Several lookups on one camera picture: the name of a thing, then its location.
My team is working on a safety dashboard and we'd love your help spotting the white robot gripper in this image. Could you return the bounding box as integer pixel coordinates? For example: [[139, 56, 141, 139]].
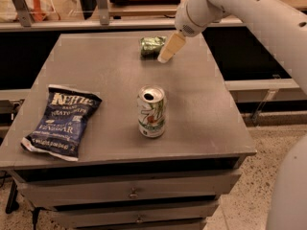
[[157, 0, 227, 63]]

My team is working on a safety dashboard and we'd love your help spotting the crushed green can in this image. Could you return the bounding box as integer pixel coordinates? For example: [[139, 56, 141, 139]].
[[140, 35, 166, 58]]

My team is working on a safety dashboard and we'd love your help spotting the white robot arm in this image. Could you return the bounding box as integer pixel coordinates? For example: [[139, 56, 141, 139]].
[[158, 0, 307, 230]]

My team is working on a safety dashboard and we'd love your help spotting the white 7up soda can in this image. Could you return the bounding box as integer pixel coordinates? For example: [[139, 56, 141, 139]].
[[137, 85, 167, 138]]

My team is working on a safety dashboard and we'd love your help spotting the blue Kettle chips bag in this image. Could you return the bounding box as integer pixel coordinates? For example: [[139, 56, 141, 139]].
[[21, 84, 102, 162]]

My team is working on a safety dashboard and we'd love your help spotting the orange and white plastic bag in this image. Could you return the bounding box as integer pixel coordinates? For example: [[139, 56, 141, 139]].
[[0, 0, 54, 23]]

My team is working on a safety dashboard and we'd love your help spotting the grey drawer cabinet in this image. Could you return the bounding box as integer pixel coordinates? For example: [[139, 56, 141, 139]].
[[0, 32, 255, 230]]

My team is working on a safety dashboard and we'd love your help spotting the wooden shelf with metal brackets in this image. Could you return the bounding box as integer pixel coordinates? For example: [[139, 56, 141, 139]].
[[0, 0, 307, 32]]

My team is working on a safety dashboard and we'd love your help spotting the top drawer with knob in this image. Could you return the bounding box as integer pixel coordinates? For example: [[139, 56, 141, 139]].
[[18, 170, 241, 208]]

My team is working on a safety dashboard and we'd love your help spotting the drawer with knob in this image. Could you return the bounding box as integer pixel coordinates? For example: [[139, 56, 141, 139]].
[[18, 170, 241, 208], [53, 200, 219, 228]]

